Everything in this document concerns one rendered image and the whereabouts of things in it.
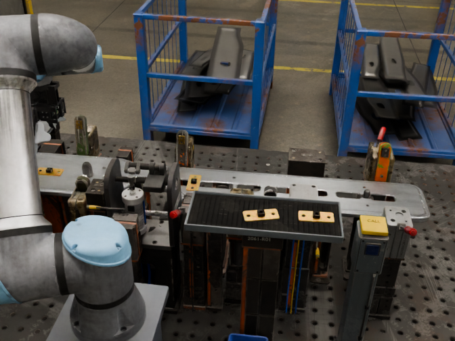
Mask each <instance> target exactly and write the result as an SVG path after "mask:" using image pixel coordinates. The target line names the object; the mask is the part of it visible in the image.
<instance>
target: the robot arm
mask: <svg viewBox="0 0 455 341"><path fill-rule="evenodd" d="M103 69H104V65H103V59H102V48H101V46H100V45H97V41H96V39H95V36H94V34H93V33H92V31H91V30H90V29H89V28H88V27H86V26H85V25H84V24H82V23H80V22H78V21H76V20H74V19H72V18H68V17H66V16H61V15H57V14H47V13H41V14H24V15H10V16H0V304H11V303H17V304H20V303H22V302H26V301H31V300H38V299H43V298H51V297H56V296H63V295H68V294H74V299H73V302H72V307H71V310H70V323H71V327H72V331H73V333H74V334H75V336H76V337H77V338H78V339H79V340H80V341H127V340H129V339H130V338H132V337H134V335H136V333H138V331H139V330H140V329H141V328H142V326H143V324H144V322H145V319H146V305H145V302H144V298H143V296H142V295H141V294H140V292H139V290H138V288H137V287H136V285H135V284H134V279H133V267H132V260H131V244H130V243H129V237H128V234H127V231H126V229H125V228H124V227H123V226H122V225H121V224H120V223H119V222H116V221H115V220H114V219H111V218H109V217H104V216H100V215H89V216H84V217H79V218H77V219H75V222H74V221H71V222H70V223H69V224H67V226H66V227H65V228H64V231H63V232H61V233H53V229H52V224H51V223H50V222H49V221H48V220H47V219H45V218H44V217H43V213H42V207H41V194H40V187H39V175H38V168H37V155H36V154H37V152H38V143H44V142H48V141H50V140H51V135H50V134H49V133H47V132H45V125H44V124H43V123H42V122H38V121H40V120H41V121H47V123H48V124H49V126H50V127H51V128H53V129H56V124H58V122H59V121H64V120H66V119H65V118H64V117H63V116H64V113H66V106H65V101H64V97H59V94H58V87H59V86H60V84H59V81H52V79H53V76H62V75H70V74H89V73H90V74H93V73H95V72H102V71H103ZM63 102H64V107H63Z"/></svg>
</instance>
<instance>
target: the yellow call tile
mask: <svg viewBox="0 0 455 341"><path fill-rule="evenodd" d="M360 225H361V230H362V234H366V235H382V236H388V233H389V232H388V229H387V223H386V220H385V217H374V216H365V215H360Z"/></svg>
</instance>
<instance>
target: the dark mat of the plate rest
mask: <svg viewBox="0 0 455 341"><path fill-rule="evenodd" d="M263 209H264V210H265V209H276V210H277V211H278V215H279V219H276V220H266V221H249V222H246V221H245V220H244V216H243V211H247V210H263ZM300 210H302V211H320V212H331V213H333V215H334V223H317V222H305V221H299V211H300ZM187 224H195V225H210V226H219V227H235V228H244V229H260V230H268V231H284V232H293V233H308V234H317V235H333V236H341V227H340V219H339V205H338V204H323V203H313V202H296V201H287V200H270V199H261V198H244V197H236V196H218V195H209V194H195V196H194V200H193V203H192V207H191V211H190V215H189V217H188V222H187Z"/></svg>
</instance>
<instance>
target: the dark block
mask: <svg viewBox="0 0 455 341"><path fill-rule="evenodd" d="M85 195H86V200H87V205H94V206H101V207H106V201H105V196H104V179H93V180H92V182H91V184H90V185H89V187H88V189H87V191H86V192H85ZM88 210H89V211H90V213H91V215H100V216H104V217H108V216H107V211H106V209H88Z"/></svg>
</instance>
